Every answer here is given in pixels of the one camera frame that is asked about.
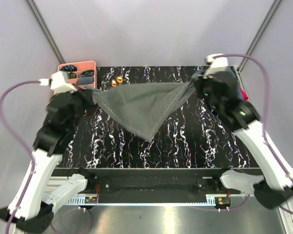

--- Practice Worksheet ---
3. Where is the grey stitched cloth napkin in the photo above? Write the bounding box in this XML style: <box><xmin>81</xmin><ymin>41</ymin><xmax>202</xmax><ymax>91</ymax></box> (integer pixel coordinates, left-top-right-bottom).
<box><xmin>92</xmin><ymin>82</ymin><xmax>195</xmax><ymax>141</ymax></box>

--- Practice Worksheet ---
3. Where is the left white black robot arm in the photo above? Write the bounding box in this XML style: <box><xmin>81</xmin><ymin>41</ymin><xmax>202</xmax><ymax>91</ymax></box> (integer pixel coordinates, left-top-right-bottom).
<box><xmin>0</xmin><ymin>90</ymin><xmax>97</xmax><ymax>234</ymax></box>

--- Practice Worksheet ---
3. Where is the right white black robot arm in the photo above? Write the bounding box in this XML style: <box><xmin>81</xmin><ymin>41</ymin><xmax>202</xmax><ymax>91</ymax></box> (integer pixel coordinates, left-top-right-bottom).
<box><xmin>191</xmin><ymin>71</ymin><xmax>293</xmax><ymax>210</ymax></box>

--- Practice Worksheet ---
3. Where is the grey rolled cloth in tray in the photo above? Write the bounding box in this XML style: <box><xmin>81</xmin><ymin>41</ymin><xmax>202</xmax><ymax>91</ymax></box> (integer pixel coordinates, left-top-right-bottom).
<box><xmin>77</xmin><ymin>76</ymin><xmax>94</xmax><ymax>86</ymax></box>

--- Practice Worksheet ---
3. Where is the yellow blue patterned roll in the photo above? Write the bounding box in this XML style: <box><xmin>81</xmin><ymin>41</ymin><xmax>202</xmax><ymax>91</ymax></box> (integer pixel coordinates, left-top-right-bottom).
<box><xmin>67</xmin><ymin>71</ymin><xmax>77</xmax><ymax>79</ymax></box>

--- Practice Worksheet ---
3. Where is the blue grey folded cloth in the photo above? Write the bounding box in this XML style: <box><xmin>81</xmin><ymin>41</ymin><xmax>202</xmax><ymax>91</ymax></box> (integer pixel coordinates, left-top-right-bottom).
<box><xmin>227</xmin><ymin>66</ymin><xmax>244</xmax><ymax>100</ymax></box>

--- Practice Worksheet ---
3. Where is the pink compartment organizer tray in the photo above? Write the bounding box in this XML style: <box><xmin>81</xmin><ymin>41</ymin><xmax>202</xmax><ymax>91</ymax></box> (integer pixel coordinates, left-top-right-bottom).
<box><xmin>50</xmin><ymin>60</ymin><xmax>97</xmax><ymax>94</ymax></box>

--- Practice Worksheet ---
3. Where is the teal patterned roll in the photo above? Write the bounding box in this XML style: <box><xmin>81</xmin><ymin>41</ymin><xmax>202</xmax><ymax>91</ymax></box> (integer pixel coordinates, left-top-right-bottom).
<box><xmin>80</xmin><ymin>70</ymin><xmax>95</xmax><ymax>77</ymax></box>

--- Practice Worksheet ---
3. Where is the magenta folded cloth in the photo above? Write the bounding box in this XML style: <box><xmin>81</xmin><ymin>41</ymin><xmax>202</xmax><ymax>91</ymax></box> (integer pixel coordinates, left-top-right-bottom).
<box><xmin>240</xmin><ymin>89</ymin><xmax>249</xmax><ymax>101</ymax></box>

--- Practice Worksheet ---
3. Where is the blue patterned roll top left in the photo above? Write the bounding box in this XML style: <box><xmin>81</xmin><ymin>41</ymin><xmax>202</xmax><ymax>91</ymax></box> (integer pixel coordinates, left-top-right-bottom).
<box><xmin>60</xmin><ymin>64</ymin><xmax>78</xmax><ymax>72</ymax></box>

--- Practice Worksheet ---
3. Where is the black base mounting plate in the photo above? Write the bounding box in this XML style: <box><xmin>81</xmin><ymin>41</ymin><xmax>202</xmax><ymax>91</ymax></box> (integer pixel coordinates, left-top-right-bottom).
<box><xmin>67</xmin><ymin>167</ymin><xmax>242</xmax><ymax>204</ymax></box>

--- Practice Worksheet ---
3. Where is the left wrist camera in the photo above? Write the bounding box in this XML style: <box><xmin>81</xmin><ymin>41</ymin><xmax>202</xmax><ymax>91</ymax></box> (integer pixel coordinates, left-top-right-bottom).
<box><xmin>39</xmin><ymin>71</ymin><xmax>77</xmax><ymax>94</ymax></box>

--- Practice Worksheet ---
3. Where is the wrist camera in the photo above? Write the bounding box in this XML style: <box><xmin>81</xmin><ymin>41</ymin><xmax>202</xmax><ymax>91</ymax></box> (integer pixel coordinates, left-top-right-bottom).
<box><xmin>39</xmin><ymin>71</ymin><xmax>77</xmax><ymax>94</ymax></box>
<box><xmin>205</xmin><ymin>54</ymin><xmax>229</xmax><ymax>74</ymax></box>

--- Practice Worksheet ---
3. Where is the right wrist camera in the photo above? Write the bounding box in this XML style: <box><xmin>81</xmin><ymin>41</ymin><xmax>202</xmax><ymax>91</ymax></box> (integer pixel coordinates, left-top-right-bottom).
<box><xmin>205</xmin><ymin>54</ymin><xmax>229</xmax><ymax>74</ymax></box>

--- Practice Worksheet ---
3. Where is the gold spoon teal handle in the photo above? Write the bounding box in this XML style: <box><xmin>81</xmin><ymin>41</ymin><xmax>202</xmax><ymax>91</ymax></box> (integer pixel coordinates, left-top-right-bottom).
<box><xmin>111</xmin><ymin>79</ymin><xmax>118</xmax><ymax>87</ymax></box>

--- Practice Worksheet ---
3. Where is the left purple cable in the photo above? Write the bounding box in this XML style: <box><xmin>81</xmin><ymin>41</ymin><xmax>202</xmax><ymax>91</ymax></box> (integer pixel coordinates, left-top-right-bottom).
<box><xmin>0</xmin><ymin>80</ymin><xmax>43</xmax><ymax>234</ymax></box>

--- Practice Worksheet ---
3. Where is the white slotted cable duct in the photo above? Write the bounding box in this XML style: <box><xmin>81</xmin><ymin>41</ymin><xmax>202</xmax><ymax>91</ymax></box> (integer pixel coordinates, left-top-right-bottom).
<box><xmin>65</xmin><ymin>195</ymin><xmax>216</xmax><ymax>206</ymax></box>

